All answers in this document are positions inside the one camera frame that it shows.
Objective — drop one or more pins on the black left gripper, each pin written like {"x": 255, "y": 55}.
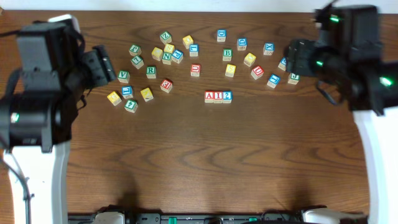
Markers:
{"x": 97, "y": 63}

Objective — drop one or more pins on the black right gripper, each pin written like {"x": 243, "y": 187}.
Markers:
{"x": 298, "y": 61}

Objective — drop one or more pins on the blue 2 block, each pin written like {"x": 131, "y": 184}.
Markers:
{"x": 227, "y": 96}

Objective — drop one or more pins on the red I block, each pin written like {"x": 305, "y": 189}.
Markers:
{"x": 218, "y": 97}

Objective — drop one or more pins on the red A block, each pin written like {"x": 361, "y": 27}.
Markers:
{"x": 209, "y": 96}

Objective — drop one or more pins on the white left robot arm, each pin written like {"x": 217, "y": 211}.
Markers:
{"x": 41, "y": 101}

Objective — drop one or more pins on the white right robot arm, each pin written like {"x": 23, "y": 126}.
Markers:
{"x": 348, "y": 55}

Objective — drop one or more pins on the green J block right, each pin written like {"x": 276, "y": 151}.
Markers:
{"x": 293, "y": 79}

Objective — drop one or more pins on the green j block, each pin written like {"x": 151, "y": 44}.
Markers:
{"x": 135, "y": 50}
{"x": 293, "y": 79}

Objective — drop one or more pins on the green V block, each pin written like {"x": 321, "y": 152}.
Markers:
{"x": 123, "y": 76}

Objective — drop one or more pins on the yellow G block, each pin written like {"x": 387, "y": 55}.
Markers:
{"x": 114, "y": 98}

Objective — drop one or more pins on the blue X block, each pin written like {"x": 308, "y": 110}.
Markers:
{"x": 268, "y": 48}

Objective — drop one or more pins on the blue I block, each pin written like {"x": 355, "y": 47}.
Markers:
{"x": 273, "y": 81}

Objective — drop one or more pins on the blue T block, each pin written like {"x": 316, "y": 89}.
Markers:
{"x": 127, "y": 92}

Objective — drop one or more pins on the green 7 block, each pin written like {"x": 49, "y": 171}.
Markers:
{"x": 137, "y": 62}

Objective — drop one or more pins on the green J block left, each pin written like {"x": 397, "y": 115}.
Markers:
{"x": 135, "y": 50}

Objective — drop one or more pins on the red U block right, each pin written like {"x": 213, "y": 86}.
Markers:
{"x": 257, "y": 72}

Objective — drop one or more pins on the red u block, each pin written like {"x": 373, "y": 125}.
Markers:
{"x": 195, "y": 70}
{"x": 257, "y": 72}

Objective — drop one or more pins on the green 4 block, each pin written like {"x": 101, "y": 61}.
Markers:
{"x": 131, "y": 106}

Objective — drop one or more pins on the green R block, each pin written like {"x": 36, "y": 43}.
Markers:
{"x": 151, "y": 72}

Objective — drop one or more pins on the yellow K block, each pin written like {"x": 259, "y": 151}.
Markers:
{"x": 147, "y": 94}

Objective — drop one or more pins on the blue D block near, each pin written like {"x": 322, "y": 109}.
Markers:
{"x": 242, "y": 44}

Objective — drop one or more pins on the blue d block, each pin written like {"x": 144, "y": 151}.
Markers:
{"x": 221, "y": 35}
{"x": 242, "y": 44}

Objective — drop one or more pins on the yellow C block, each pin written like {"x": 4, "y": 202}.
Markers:
{"x": 157, "y": 54}

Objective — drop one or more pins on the red E block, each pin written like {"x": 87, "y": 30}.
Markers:
{"x": 166, "y": 85}

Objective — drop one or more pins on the green N block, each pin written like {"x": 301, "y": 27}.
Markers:
{"x": 167, "y": 58}

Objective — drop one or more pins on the yellow S block centre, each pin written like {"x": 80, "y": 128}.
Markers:
{"x": 230, "y": 70}

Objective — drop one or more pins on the yellow s block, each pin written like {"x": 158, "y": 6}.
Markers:
{"x": 230, "y": 70}
{"x": 169, "y": 48}

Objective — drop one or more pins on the green B block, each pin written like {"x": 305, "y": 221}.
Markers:
{"x": 227, "y": 55}

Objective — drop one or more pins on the green Z block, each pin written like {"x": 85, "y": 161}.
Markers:
{"x": 165, "y": 37}

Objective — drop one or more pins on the blue P block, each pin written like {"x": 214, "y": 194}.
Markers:
{"x": 177, "y": 56}

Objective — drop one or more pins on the blue D block far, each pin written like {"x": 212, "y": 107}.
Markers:
{"x": 221, "y": 35}

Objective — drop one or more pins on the yellow O block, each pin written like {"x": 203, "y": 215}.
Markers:
{"x": 188, "y": 41}

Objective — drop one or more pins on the red U block left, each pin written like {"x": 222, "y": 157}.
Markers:
{"x": 195, "y": 70}

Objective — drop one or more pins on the blue L block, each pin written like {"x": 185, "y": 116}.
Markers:
{"x": 193, "y": 50}

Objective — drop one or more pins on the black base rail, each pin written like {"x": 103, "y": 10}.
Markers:
{"x": 217, "y": 218}

